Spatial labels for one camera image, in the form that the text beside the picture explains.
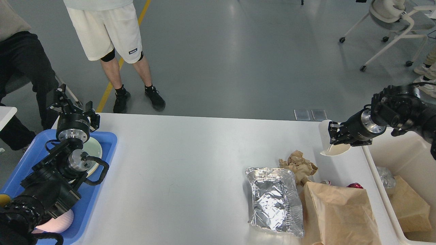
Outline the blue plastic tray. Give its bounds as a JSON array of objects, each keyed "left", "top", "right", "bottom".
[{"left": 1, "top": 130, "right": 118, "bottom": 245}]

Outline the floor socket plate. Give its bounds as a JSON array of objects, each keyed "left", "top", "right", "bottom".
[
  {"left": 311, "top": 109, "right": 328, "bottom": 121},
  {"left": 294, "top": 110, "right": 311, "bottom": 121}
]

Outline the dark green ceramic mug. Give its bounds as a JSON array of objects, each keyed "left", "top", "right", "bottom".
[{"left": 0, "top": 194, "right": 12, "bottom": 207}]

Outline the left floor socket plate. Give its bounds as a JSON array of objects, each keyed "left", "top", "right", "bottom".
[{"left": 294, "top": 110, "right": 311, "bottom": 121}]

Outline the person in cream sweater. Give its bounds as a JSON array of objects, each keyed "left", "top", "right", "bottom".
[{"left": 0, "top": 0, "right": 59, "bottom": 130}]

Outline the person in beige trousers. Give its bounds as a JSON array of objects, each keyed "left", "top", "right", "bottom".
[{"left": 413, "top": 46, "right": 436, "bottom": 98}]

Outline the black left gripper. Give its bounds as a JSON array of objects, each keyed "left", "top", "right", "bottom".
[{"left": 47, "top": 85, "right": 100, "bottom": 143}]

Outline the right floor socket plate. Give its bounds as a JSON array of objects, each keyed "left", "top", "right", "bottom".
[{"left": 311, "top": 109, "right": 328, "bottom": 121}]

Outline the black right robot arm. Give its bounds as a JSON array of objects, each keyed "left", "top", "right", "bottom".
[{"left": 328, "top": 81, "right": 436, "bottom": 158}]

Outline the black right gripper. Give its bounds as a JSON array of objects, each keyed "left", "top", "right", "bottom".
[{"left": 328, "top": 109, "right": 386, "bottom": 146}]

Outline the silver foil bag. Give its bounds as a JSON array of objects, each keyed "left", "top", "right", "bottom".
[{"left": 245, "top": 167, "right": 305, "bottom": 238}]

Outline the pink ceramic plate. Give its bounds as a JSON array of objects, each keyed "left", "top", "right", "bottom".
[{"left": 83, "top": 141, "right": 103, "bottom": 177}]

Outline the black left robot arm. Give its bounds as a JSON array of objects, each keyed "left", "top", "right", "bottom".
[{"left": 0, "top": 84, "right": 109, "bottom": 245}]

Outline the brown paper ball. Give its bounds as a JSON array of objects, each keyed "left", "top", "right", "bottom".
[{"left": 278, "top": 150, "right": 318, "bottom": 186}]

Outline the white office chair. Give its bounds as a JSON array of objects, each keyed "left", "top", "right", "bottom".
[{"left": 339, "top": 0, "right": 435, "bottom": 72}]

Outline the white paper cup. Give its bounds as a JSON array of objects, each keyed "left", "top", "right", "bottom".
[{"left": 318, "top": 120, "right": 351, "bottom": 157}]

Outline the person in white shorts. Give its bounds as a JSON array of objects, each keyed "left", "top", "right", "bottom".
[{"left": 64, "top": 0, "right": 166, "bottom": 113}]

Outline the white chair near person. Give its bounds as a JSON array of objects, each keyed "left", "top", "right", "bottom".
[{"left": 55, "top": 74, "right": 83, "bottom": 108}]

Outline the pink ceramic mug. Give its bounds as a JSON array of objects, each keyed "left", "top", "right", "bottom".
[{"left": 32, "top": 209, "right": 74, "bottom": 234}]

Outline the white plastic bin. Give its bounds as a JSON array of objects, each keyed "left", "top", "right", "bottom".
[{"left": 356, "top": 127, "right": 436, "bottom": 244}]

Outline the green ceramic plate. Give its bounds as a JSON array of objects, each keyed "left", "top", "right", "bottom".
[{"left": 83, "top": 137, "right": 103, "bottom": 171}]

